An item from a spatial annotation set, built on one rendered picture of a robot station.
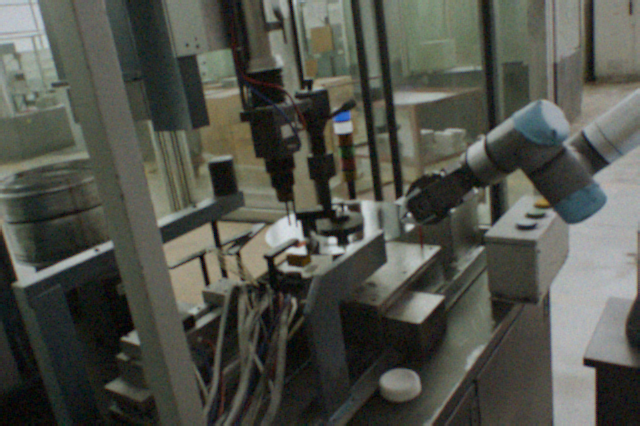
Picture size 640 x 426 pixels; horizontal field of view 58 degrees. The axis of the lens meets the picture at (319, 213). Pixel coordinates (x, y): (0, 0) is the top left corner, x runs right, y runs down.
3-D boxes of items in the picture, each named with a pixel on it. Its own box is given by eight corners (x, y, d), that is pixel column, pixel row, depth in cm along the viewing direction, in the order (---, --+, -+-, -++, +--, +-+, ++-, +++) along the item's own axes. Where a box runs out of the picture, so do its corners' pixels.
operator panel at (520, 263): (525, 250, 149) (523, 194, 144) (571, 255, 142) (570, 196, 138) (487, 298, 128) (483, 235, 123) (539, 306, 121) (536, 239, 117)
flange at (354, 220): (375, 218, 127) (374, 207, 127) (345, 236, 120) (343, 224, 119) (335, 214, 134) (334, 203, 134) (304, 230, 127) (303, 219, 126)
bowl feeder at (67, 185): (102, 266, 185) (71, 156, 174) (166, 278, 167) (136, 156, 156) (8, 310, 162) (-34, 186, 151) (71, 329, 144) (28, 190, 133)
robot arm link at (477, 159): (500, 179, 92) (473, 136, 93) (480, 192, 96) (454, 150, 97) (524, 167, 97) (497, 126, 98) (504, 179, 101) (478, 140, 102)
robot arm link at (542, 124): (565, 151, 84) (528, 105, 84) (509, 185, 93) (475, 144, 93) (582, 130, 89) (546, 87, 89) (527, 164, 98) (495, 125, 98)
